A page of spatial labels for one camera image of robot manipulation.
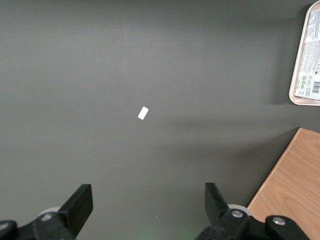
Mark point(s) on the light wooden board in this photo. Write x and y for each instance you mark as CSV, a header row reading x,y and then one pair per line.
x,y
292,190

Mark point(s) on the small white sticker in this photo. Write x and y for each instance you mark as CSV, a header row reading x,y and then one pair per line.
x,y
143,113

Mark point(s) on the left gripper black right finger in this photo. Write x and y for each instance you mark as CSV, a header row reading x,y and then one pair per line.
x,y
220,212

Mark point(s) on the red tartan cookie box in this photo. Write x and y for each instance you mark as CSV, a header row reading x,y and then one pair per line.
x,y
310,57

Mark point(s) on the beige plastic tray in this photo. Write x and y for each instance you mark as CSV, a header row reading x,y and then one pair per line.
x,y
297,62

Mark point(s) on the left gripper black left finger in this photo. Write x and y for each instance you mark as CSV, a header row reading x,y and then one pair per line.
x,y
72,212

